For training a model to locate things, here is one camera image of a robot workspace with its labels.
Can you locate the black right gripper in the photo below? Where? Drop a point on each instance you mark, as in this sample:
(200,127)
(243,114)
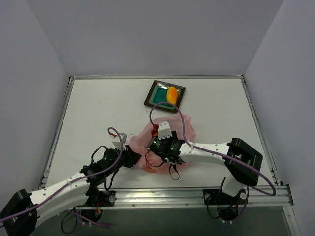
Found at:
(152,141)

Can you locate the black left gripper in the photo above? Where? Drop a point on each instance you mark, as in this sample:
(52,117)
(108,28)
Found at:
(131,155)

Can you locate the pink plastic bag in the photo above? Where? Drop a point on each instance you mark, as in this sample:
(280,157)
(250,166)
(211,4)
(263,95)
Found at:
(149,162)

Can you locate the red cherry tomato bunch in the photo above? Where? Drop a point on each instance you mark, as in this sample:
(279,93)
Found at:
(154,130)

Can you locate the yellow fake mango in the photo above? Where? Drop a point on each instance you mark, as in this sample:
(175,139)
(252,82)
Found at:
(172,95)

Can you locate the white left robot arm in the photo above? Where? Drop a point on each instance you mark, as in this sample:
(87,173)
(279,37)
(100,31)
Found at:
(26,211)

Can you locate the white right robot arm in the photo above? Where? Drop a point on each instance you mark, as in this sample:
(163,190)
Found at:
(242,161)

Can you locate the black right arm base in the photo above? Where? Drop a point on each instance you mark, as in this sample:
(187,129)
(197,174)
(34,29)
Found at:
(224,207)

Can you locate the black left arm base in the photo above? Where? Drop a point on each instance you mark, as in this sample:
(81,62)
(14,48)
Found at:
(91,209)

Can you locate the dark square teal plate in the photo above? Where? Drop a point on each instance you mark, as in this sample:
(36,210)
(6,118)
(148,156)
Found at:
(158,93)

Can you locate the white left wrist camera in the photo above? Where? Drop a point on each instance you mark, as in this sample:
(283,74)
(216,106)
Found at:
(119,141)

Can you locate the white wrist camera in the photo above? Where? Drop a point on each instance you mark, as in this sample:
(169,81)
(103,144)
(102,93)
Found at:
(119,141)
(164,130)

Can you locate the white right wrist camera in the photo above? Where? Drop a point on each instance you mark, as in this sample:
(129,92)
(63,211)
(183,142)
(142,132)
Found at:
(164,130)

